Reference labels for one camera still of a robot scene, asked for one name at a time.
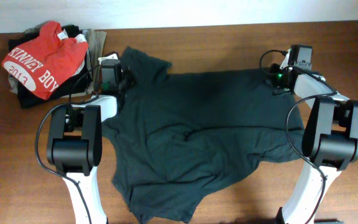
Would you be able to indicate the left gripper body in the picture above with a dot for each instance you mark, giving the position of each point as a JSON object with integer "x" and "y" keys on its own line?
{"x": 128, "y": 79}

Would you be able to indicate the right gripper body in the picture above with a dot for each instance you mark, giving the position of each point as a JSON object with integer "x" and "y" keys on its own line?
{"x": 276, "y": 76}

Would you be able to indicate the dark green t-shirt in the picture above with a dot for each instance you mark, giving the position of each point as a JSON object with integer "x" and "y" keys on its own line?
{"x": 181, "y": 137}

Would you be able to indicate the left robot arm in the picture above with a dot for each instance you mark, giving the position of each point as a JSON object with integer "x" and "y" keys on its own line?
{"x": 74, "y": 146}

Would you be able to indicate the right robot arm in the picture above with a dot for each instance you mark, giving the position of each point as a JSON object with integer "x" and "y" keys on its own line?
{"x": 329, "y": 143}

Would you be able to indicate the khaki folded garment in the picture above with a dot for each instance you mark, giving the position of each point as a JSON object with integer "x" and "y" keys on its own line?
{"x": 95, "y": 40}

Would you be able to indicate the red printed t-shirt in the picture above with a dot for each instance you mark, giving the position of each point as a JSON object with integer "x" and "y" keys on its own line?
{"x": 44, "y": 63}

